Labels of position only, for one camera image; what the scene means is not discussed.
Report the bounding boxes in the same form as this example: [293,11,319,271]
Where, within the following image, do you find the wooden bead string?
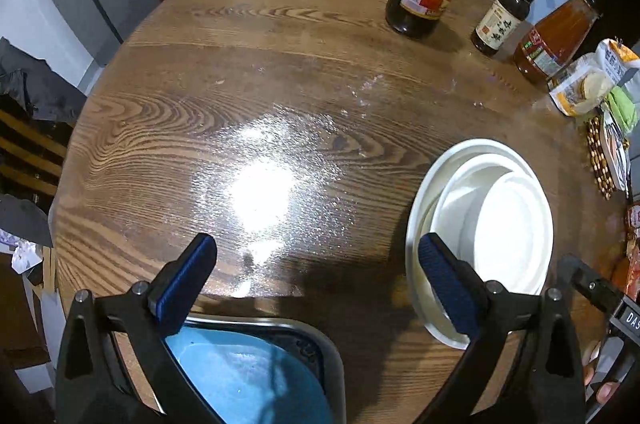
[586,114,616,201]

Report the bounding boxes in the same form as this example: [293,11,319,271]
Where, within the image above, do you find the wooden chair with jacket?
[0,107,69,205]

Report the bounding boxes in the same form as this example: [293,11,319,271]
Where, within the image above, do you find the blue square plate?
[162,314,347,424]

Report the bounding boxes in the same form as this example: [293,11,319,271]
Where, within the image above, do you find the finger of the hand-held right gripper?
[557,255,626,320]

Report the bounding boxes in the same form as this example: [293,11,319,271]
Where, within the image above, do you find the green wrapped item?
[602,85,639,130]

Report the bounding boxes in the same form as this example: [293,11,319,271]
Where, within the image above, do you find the flat clear food packet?
[602,109,631,192]

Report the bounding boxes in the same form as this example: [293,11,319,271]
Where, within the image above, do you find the white ceramic bowl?
[430,154,554,300]
[405,138,555,350]

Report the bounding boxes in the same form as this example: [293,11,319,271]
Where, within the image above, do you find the small white bowl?
[472,171,555,297]

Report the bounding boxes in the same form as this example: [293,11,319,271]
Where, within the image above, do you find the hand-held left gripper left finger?
[54,233,226,424]

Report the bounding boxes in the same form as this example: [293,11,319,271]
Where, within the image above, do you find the person's right hand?
[581,339,622,405]

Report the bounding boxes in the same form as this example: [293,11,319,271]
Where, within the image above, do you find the clear packet of round cakes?
[547,38,640,117]

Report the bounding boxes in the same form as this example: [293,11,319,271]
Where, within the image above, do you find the small dark sauce bottle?
[470,0,549,56]

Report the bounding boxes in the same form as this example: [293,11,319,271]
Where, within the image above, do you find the crumpled white paper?
[10,239,44,275]

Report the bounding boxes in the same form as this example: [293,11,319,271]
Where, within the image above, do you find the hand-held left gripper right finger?
[415,233,587,424]

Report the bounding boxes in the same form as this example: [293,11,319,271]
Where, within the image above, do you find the brown wooden cabinet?
[0,249,52,367]

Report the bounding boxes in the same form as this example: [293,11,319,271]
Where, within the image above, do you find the dark grey jacket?
[0,37,89,125]

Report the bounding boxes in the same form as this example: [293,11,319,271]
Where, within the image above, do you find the orange sauce jar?
[513,0,600,84]

